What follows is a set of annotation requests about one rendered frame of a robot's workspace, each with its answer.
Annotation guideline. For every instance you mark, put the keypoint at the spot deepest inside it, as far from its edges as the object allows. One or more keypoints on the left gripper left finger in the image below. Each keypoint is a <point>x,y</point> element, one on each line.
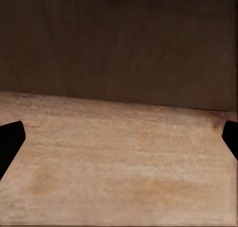
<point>12,137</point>

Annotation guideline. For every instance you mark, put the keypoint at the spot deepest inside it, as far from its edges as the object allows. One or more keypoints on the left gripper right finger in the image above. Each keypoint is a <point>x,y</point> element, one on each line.
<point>230,136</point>

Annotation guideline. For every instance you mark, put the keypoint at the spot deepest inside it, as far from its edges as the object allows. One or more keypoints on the cabinet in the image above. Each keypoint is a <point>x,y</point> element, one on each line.
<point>169,52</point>

